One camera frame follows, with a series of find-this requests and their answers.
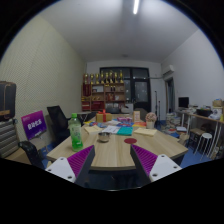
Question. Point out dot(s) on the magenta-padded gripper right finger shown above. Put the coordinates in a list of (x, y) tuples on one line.
[(160, 166)]

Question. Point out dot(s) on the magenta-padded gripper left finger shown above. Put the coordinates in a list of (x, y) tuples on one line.
[(63, 168)]

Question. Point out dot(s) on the green tea drink bottle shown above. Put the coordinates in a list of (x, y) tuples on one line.
[(76, 135)]

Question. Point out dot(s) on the black chair with armrest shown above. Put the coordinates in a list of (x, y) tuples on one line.
[(31, 153)]

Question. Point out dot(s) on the yellow notebook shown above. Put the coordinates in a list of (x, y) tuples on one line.
[(93, 129), (145, 132)]

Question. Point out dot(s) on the flat round red coaster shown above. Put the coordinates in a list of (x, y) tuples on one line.
[(130, 140)]

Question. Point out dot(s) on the black office chair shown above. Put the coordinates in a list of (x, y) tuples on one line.
[(57, 121)]

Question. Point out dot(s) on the pink flowers in white pot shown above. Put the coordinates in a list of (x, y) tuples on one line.
[(150, 118)]

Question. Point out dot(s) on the teal book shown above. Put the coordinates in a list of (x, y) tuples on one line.
[(125, 131)]

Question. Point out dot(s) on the small steel cup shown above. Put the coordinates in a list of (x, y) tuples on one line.
[(104, 137)]

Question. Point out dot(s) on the purple sign board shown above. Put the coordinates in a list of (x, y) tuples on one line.
[(33, 125)]

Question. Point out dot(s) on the white round stool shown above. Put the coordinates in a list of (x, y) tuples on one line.
[(205, 136)]

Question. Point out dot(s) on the small upright tan box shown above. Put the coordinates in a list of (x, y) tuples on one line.
[(136, 116)]

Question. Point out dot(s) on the white printed paper sheet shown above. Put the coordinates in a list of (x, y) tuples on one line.
[(111, 129)]

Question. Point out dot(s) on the silver ribbed suitcase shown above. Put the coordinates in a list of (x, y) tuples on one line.
[(8, 138)]

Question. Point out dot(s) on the yellow gift box red ribbon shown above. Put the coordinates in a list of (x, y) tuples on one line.
[(104, 117)]

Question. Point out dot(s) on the cluttered side desk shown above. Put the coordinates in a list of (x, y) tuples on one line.
[(203, 117)]

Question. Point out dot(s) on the black computer monitor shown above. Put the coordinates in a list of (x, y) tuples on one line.
[(183, 102)]

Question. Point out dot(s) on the wooden shelf unit with trophies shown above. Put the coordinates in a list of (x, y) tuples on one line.
[(103, 95)]

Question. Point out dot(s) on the dark suitcase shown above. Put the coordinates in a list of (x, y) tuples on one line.
[(7, 100)]

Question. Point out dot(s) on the white wall air conditioner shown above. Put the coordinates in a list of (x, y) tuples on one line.
[(168, 70)]

